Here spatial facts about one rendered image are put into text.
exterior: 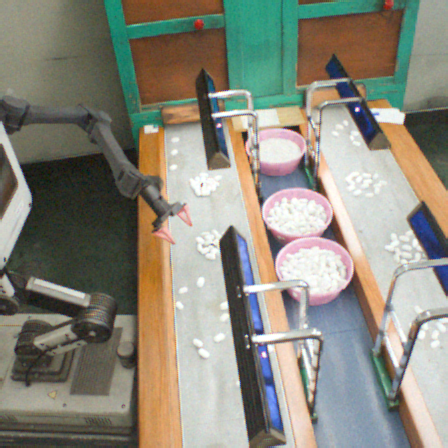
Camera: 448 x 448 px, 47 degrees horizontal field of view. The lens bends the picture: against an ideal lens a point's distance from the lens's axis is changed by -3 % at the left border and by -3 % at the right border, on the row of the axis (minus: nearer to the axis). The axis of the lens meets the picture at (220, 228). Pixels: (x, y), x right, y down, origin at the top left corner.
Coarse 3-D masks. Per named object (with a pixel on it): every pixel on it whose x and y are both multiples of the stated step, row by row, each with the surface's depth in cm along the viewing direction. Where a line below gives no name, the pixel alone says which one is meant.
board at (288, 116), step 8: (280, 112) 251; (288, 112) 251; (296, 112) 250; (232, 120) 249; (240, 120) 249; (280, 120) 246; (288, 120) 246; (296, 120) 245; (240, 128) 244; (264, 128) 244
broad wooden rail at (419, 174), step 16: (384, 128) 238; (400, 128) 237; (400, 144) 228; (400, 160) 220; (416, 160) 219; (416, 176) 212; (432, 176) 211; (416, 192) 206; (432, 192) 204; (432, 208) 198
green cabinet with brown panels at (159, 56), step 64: (128, 0) 213; (192, 0) 216; (256, 0) 219; (320, 0) 222; (384, 0) 223; (128, 64) 231; (192, 64) 236; (256, 64) 239; (320, 64) 243; (384, 64) 246
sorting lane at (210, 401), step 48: (192, 144) 244; (192, 192) 219; (240, 192) 217; (192, 240) 199; (192, 288) 182; (192, 336) 168; (192, 384) 155; (192, 432) 144; (240, 432) 143; (288, 432) 142
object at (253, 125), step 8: (208, 96) 201; (216, 96) 201; (224, 96) 202; (248, 96) 203; (248, 104) 205; (224, 112) 191; (232, 112) 190; (240, 112) 190; (248, 112) 191; (208, 120) 191; (248, 120) 211; (256, 120) 193; (248, 128) 214; (256, 128) 195; (256, 136) 198; (256, 144) 200; (256, 152) 203; (256, 160) 206; (256, 168) 209; (256, 176) 211; (256, 184) 214; (256, 192) 217
